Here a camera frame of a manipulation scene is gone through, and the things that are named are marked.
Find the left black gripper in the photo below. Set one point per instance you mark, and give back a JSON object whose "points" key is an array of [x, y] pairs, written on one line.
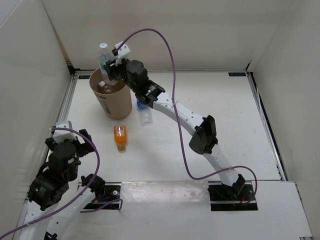
{"points": [[85, 147]]}

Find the brown cylindrical garbage bin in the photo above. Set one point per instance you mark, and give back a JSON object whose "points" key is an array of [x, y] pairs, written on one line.
{"points": [[117, 104]]}

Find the back aluminium frame rail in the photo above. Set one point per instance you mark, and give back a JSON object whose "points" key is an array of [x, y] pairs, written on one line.
{"points": [[192, 70]]}

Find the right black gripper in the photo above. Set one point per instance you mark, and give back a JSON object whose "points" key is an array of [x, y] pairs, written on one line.
{"points": [[111, 66]]}

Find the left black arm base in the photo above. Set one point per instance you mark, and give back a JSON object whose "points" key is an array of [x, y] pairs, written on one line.
{"points": [[107, 195]]}

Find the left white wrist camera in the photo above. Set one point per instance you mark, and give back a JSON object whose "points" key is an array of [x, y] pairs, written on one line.
{"points": [[60, 136]]}

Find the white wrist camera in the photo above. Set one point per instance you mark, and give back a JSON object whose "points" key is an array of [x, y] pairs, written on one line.
{"points": [[121, 51], [60, 136]]}

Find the green label plastic bottle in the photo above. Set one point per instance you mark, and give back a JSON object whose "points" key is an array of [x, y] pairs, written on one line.
{"points": [[105, 55]]}

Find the clear unlabelled plastic bottle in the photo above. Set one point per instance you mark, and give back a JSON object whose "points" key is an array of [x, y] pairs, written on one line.
{"points": [[106, 88]]}

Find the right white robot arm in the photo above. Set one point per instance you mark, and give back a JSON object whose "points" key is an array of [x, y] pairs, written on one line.
{"points": [[202, 129]]}

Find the orange juice bottle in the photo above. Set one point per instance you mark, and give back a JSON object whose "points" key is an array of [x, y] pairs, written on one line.
{"points": [[120, 137]]}

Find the aluminium frame rail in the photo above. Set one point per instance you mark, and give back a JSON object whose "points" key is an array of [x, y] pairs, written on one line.
{"points": [[192, 70], [66, 104], [267, 126]]}

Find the left aluminium frame rail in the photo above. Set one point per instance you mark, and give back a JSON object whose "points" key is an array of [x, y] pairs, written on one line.
{"points": [[66, 104]]}

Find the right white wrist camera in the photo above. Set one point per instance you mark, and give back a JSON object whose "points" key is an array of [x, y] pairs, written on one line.
{"points": [[121, 51]]}

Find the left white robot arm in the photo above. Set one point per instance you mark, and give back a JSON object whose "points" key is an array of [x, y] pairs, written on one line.
{"points": [[44, 219]]}

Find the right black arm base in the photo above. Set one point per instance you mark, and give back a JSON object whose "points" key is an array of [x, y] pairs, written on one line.
{"points": [[223, 200]]}

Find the right aluminium frame rail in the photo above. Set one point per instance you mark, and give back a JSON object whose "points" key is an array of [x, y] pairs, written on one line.
{"points": [[267, 126]]}

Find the blue label plastic bottle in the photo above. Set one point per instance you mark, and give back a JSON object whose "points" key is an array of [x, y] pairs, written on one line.
{"points": [[144, 113]]}

